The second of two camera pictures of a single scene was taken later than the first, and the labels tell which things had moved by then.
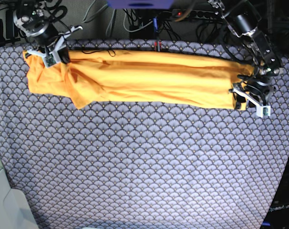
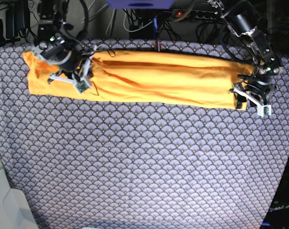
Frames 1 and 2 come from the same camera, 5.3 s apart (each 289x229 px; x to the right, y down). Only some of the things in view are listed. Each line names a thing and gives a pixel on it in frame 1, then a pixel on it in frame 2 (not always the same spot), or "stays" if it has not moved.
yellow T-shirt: x=88 y=77 stays
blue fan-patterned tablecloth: x=119 y=164 stays
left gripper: x=32 y=16 -> x=67 y=54
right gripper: x=258 y=81 stays
